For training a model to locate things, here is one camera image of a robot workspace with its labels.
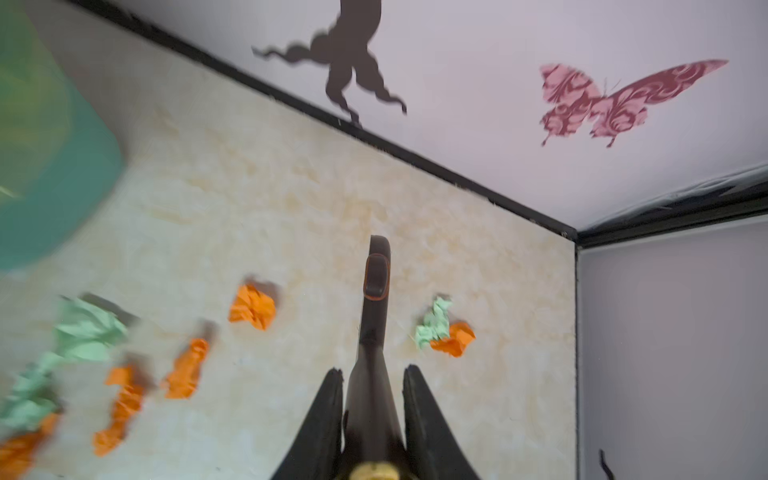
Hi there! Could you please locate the yellow-green bin liner bag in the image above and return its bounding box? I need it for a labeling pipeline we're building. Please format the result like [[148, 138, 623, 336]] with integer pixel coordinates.
[[1, 1, 73, 204]]

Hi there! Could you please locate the orange green scrap near bin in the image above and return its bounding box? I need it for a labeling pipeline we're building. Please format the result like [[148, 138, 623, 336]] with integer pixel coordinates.
[[92, 364, 146, 457]]

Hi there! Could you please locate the orange paper scrap back left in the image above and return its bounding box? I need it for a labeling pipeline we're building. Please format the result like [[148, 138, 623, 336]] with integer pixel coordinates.
[[228, 284, 277, 331]]

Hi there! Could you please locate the orange scrap right front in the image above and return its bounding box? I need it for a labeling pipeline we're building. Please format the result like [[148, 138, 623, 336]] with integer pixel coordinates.
[[1, 412, 61, 480]]

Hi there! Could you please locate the green orange scrap back right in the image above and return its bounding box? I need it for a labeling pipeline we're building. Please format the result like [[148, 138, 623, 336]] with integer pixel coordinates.
[[413, 296, 476, 358]]

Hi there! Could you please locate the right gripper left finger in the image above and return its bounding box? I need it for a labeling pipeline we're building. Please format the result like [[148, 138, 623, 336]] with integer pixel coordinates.
[[271, 368, 344, 480]]

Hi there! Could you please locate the dark brown hand broom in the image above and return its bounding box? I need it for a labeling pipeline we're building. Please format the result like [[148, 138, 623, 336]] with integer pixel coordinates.
[[339, 235, 408, 479]]

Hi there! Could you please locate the orange green scrap back centre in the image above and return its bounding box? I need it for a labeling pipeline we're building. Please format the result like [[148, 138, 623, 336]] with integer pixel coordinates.
[[1, 298, 128, 432]]

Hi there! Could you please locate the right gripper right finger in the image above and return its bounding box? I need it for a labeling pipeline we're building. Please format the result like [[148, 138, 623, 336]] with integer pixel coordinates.
[[403, 365, 479, 480]]

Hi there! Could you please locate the green trash bin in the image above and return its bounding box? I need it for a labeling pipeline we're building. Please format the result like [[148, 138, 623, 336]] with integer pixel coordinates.
[[1, 92, 124, 271]]

